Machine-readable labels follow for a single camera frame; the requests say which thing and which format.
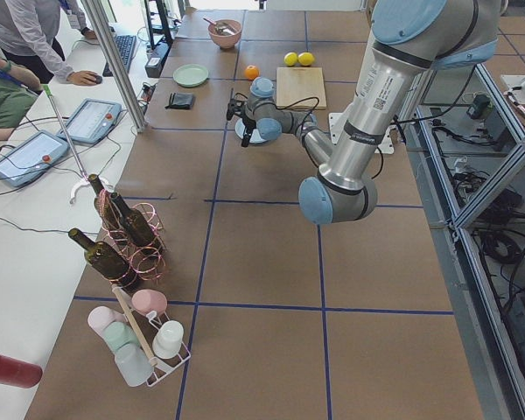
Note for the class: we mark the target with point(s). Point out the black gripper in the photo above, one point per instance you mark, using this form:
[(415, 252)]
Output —
[(248, 121)]

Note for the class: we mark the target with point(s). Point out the light blue plate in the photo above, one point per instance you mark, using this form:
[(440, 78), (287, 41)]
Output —
[(258, 139)]

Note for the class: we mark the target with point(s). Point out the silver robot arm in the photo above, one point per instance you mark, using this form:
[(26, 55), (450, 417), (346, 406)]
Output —
[(409, 38)]

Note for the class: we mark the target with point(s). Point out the light green plate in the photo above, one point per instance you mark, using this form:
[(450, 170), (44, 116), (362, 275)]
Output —
[(190, 75)]

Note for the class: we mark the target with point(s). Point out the orange fruit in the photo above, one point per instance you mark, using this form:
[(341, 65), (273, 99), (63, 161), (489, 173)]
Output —
[(251, 72)]

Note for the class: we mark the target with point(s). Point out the wooden cutting board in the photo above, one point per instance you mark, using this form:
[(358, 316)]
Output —
[(298, 84)]

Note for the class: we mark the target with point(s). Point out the grey folded cloth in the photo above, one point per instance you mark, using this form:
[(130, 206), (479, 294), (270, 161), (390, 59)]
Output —
[(177, 100)]

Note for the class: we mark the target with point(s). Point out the yellow lemon upper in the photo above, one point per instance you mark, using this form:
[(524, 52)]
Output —
[(290, 59)]

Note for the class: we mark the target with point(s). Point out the yellow lemon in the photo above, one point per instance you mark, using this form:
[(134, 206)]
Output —
[(305, 59), (290, 59)]

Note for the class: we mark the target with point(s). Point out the pink bowl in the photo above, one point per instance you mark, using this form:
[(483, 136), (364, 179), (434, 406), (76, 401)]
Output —
[(226, 41)]

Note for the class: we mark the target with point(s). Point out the yellow lemon lower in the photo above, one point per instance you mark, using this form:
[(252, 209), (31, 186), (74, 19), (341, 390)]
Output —
[(305, 59)]

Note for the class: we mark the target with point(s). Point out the metal scoop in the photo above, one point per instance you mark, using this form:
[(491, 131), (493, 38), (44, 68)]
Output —
[(221, 27)]

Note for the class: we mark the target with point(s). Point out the black keyboard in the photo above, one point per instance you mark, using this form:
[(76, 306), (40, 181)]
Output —
[(126, 46)]

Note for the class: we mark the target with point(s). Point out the blue teach pendant far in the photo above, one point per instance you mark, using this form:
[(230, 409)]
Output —
[(92, 121)]

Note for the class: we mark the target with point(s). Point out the blue teach pendant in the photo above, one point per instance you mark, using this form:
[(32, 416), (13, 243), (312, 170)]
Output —
[(92, 121), (32, 158)]

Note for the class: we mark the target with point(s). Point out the reacher grabber stick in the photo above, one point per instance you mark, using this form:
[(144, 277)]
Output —
[(64, 135)]

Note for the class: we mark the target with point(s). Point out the dark green wine bottle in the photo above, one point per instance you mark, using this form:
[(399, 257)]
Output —
[(107, 261)]

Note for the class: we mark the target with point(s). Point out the pink cup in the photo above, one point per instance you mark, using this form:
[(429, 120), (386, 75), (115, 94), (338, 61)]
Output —
[(147, 300)]

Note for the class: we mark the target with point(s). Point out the blue teach pendant near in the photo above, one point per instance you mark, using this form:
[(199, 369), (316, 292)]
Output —
[(32, 158)]

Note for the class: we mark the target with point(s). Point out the white cup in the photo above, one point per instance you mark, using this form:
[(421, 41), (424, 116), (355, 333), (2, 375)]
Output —
[(168, 340)]

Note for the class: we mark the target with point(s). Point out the light blue cup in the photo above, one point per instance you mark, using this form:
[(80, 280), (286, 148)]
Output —
[(133, 364)]

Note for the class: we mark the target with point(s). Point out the red cylinder bottle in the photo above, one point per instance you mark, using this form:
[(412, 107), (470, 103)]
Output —
[(19, 373)]

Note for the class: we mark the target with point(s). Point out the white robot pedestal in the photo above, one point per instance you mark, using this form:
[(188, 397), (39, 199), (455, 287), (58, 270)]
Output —
[(336, 124)]

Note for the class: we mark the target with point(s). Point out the copper wire bottle rack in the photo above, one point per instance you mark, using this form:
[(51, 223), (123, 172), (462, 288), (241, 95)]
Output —
[(149, 267)]

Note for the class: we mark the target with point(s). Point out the aluminium frame post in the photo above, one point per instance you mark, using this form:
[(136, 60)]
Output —
[(100, 23)]

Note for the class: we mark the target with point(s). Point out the white wire cup rack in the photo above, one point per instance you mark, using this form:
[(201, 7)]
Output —
[(145, 329)]

